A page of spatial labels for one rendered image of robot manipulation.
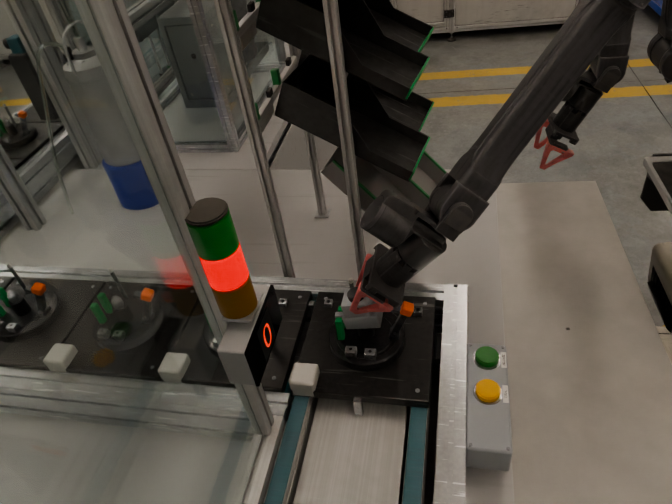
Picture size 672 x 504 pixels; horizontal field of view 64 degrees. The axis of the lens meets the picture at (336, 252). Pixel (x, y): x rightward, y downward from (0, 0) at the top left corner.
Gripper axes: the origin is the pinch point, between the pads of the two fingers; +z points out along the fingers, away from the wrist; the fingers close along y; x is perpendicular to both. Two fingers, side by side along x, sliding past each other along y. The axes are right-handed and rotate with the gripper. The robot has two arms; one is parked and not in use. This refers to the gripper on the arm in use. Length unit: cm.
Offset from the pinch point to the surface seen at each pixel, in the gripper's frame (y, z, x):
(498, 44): -395, 51, 100
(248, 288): 19.8, -11.0, -20.7
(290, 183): -67, 38, -12
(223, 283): 21.7, -11.7, -23.8
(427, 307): -9.2, 0.7, 15.6
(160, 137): 20.2, -24.2, -37.7
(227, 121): -85, 46, -38
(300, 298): -9.6, 17.7, -3.9
